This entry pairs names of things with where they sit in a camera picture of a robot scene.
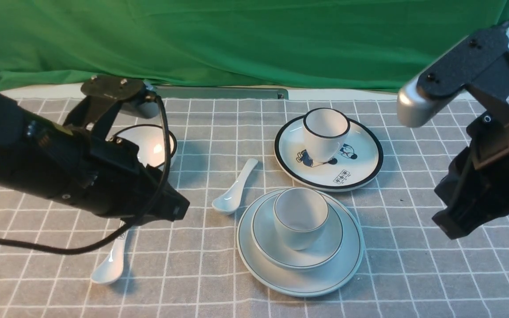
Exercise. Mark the white spoon with characters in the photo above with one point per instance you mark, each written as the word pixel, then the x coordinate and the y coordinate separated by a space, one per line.
pixel 111 268

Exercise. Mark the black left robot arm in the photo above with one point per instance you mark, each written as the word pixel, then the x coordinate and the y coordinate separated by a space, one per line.
pixel 15 152

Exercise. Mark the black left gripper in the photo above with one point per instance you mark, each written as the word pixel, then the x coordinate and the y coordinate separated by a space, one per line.
pixel 103 177

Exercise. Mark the black-rimmed cartoon plate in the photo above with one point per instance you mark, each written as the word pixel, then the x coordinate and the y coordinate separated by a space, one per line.
pixel 357 162

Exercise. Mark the grey checked tablecloth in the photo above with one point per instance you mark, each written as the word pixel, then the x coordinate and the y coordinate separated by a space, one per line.
pixel 192 268

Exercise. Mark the plain pale green spoon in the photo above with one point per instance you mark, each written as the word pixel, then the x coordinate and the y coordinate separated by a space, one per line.
pixel 228 202

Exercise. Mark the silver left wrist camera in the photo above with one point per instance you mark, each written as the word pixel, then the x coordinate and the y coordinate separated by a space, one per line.
pixel 107 96

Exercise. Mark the pale green shallow bowl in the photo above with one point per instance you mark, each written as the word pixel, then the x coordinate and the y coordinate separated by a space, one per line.
pixel 268 241

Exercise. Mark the black-rimmed white cup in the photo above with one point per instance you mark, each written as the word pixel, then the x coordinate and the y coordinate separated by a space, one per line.
pixel 325 130

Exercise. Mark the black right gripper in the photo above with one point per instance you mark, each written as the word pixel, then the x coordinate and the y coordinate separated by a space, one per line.
pixel 475 189

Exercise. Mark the green backdrop cloth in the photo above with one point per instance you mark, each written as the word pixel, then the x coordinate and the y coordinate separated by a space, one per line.
pixel 347 44

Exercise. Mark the pale green large plate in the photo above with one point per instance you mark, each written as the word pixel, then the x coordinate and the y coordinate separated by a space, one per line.
pixel 314 282

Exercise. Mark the pale green cup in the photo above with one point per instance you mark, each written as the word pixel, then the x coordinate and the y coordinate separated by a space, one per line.
pixel 300 215

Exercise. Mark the black-rimmed white bowl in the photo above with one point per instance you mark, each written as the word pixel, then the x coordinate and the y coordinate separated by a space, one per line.
pixel 149 139

